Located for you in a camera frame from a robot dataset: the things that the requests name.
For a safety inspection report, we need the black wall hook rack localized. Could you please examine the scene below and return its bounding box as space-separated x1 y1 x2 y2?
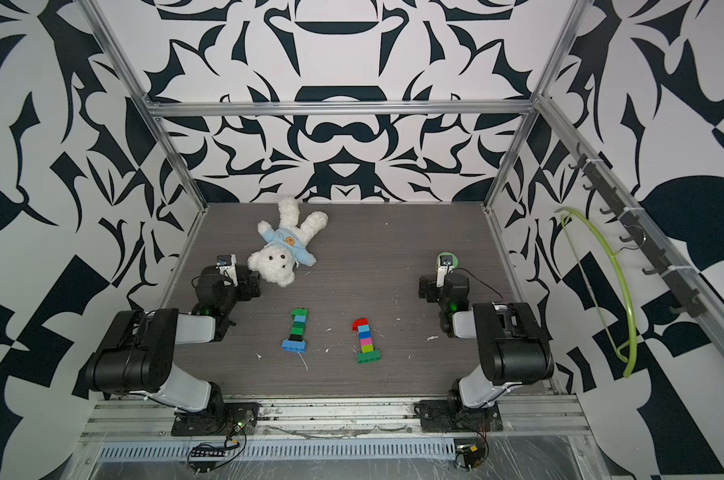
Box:
571 143 708 318

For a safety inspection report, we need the green long lego plate brick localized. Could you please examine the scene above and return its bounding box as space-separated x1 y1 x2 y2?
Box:
357 350 381 364

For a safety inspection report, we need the white teddy bear blue shirt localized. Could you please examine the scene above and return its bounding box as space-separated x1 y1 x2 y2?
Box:
247 198 329 288

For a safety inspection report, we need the red lego brick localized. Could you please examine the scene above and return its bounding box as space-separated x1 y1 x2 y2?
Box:
352 318 369 332

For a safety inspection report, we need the light green tall lego brick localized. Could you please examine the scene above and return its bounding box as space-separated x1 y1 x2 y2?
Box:
291 309 308 320

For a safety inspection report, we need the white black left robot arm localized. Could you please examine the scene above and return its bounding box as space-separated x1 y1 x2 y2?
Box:
84 264 261 418

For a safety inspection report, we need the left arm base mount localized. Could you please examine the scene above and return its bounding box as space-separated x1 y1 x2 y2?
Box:
171 399 261 437

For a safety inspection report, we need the long blue lego brick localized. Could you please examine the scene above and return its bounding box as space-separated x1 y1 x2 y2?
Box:
282 339 306 353

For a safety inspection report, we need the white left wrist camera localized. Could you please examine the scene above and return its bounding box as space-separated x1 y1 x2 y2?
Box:
215 254 238 286

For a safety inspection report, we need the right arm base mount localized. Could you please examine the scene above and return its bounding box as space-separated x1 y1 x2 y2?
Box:
414 391 504 433

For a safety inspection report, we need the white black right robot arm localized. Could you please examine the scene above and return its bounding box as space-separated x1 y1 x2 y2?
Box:
418 273 555 413

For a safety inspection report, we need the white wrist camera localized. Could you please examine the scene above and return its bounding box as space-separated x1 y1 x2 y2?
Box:
436 266 454 288
215 254 238 286

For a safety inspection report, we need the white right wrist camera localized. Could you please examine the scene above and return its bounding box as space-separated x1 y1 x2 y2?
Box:
436 266 454 288

